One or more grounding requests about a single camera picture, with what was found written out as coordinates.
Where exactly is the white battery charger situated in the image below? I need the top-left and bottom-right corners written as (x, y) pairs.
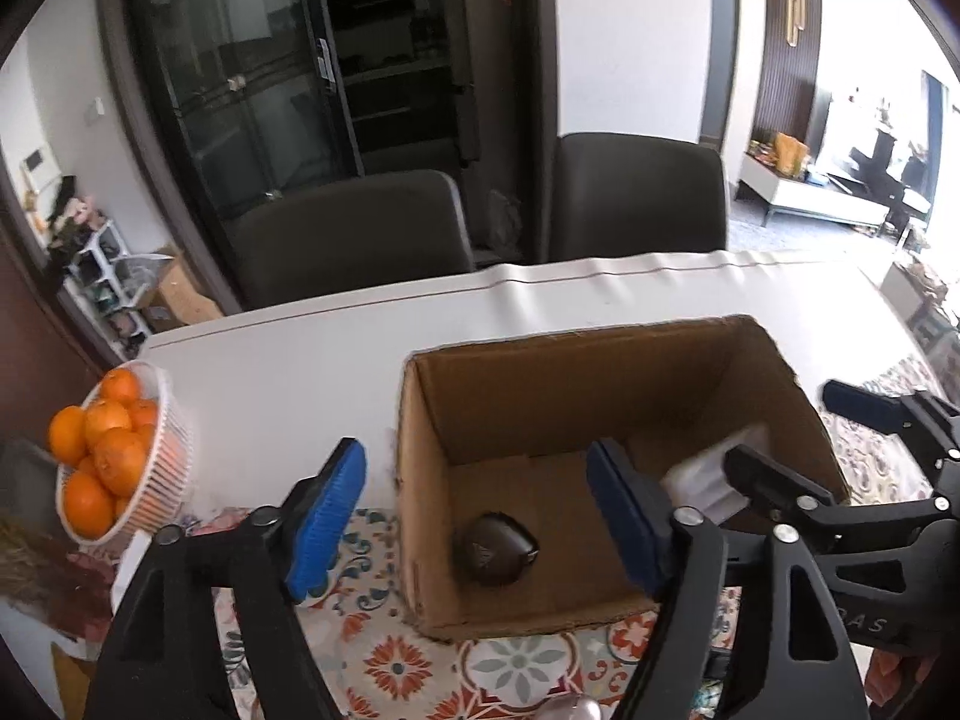
top-left (661, 424), bottom-right (770, 525)

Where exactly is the black computer mouse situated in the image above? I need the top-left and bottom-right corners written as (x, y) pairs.
top-left (455, 512), bottom-right (540, 587)

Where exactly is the right human hand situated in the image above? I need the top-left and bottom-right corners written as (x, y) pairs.
top-left (864, 649), bottom-right (907, 707)

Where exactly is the patterned tile table mat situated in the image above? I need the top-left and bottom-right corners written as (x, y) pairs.
top-left (212, 406), bottom-right (932, 718)

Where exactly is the brown cardboard box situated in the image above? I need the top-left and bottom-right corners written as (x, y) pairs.
top-left (395, 316), bottom-right (848, 642)

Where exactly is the silver oval case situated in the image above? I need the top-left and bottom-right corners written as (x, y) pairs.
top-left (535, 694), bottom-right (604, 720)

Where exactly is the white basket of oranges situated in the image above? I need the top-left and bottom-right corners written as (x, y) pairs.
top-left (47, 361), bottom-right (195, 556)

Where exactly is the white tv cabinet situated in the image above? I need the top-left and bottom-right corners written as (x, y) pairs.
top-left (740, 154), bottom-right (895, 231)

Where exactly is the dried plant bunch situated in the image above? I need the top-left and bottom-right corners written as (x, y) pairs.
top-left (2, 515), bottom-right (110, 619)

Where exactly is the cardboard box on floor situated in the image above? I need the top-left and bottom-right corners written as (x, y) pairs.
top-left (137, 250), bottom-right (223, 333)

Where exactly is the right dark dining chair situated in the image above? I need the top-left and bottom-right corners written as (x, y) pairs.
top-left (545, 132), bottom-right (727, 262)

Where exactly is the dark dining chair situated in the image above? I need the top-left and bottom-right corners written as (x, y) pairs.
top-left (233, 171), bottom-right (477, 307)
top-left (545, 132), bottom-right (727, 262)

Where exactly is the left dark dining chair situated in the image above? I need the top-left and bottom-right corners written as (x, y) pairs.
top-left (233, 171), bottom-right (477, 307)

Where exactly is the white shoe rack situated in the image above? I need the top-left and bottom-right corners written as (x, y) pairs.
top-left (67, 220), bottom-right (155, 361)

